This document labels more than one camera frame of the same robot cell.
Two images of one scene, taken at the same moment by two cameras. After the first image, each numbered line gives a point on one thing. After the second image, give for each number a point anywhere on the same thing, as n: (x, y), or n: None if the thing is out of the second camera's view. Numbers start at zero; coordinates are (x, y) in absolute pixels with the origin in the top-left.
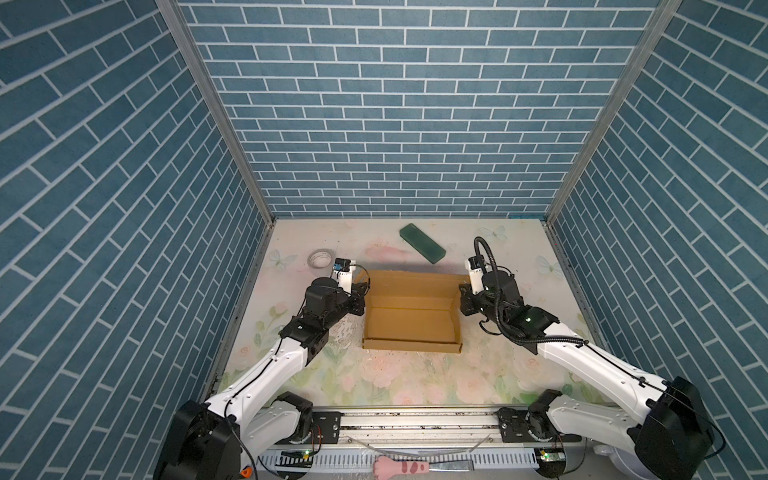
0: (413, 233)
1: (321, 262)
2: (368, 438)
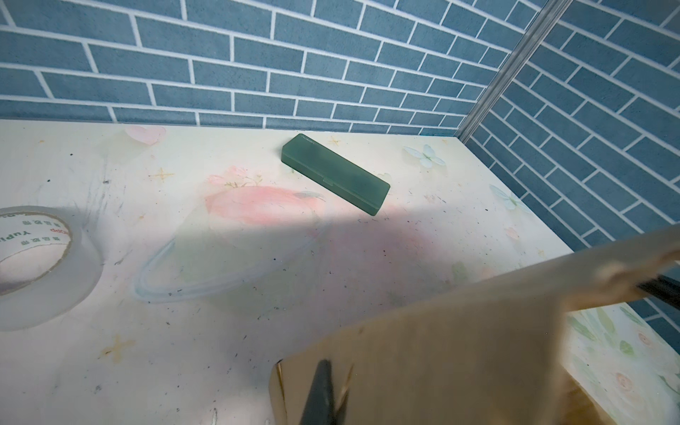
0: (335, 173)
1: (50, 262)
2: None
